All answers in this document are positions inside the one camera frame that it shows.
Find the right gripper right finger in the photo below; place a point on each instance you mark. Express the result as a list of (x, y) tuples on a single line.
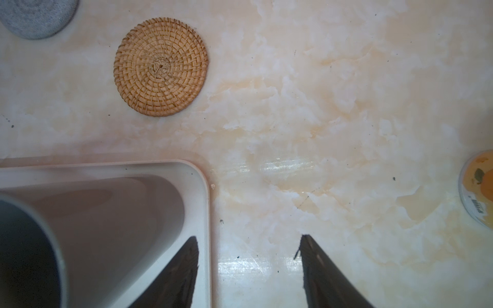
[(324, 284)]

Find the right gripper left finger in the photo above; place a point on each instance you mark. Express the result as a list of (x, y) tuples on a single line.
[(175, 285)]

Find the tan round rattan coaster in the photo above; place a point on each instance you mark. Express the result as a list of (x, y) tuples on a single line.
[(160, 67)]

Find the grey round woven coaster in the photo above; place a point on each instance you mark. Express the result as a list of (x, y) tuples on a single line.
[(37, 19)]

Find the white plastic tray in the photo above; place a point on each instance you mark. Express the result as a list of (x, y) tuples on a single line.
[(118, 225)]

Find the dark grey mug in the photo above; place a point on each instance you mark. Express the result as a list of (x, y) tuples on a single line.
[(32, 273)]

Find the white lid glass jar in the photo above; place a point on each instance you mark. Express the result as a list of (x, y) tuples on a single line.
[(475, 187)]

